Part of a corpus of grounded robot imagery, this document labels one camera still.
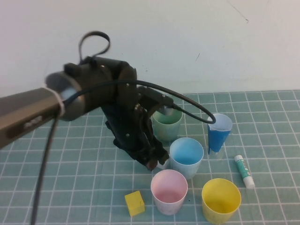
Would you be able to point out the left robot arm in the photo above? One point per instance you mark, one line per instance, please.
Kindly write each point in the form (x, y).
(23, 110)

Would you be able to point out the green plastic cup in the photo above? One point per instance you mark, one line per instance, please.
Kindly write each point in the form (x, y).
(167, 131)

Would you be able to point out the blue plastic cup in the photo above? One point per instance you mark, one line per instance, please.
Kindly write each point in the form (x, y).
(185, 168)

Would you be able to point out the green white glue stick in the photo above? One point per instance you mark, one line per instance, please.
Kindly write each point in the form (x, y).
(243, 171)

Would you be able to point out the pink plastic cup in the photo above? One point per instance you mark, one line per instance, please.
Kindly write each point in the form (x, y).
(167, 206)

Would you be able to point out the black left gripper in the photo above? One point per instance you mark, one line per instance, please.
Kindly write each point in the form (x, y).
(126, 126)

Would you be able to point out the clear plastic cup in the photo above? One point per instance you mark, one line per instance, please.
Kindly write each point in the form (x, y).
(219, 155)

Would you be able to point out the green checked tablecloth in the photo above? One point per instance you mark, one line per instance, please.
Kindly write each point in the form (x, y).
(70, 140)

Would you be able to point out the blue paper cone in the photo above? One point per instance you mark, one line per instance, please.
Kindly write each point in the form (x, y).
(216, 138)

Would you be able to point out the yellow cube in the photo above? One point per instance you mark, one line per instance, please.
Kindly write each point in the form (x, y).
(134, 202)

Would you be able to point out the white cube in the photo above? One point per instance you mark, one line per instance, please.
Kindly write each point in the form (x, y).
(163, 166)

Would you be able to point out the yellow plastic cup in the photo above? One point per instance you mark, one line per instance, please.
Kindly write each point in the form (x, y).
(218, 215)

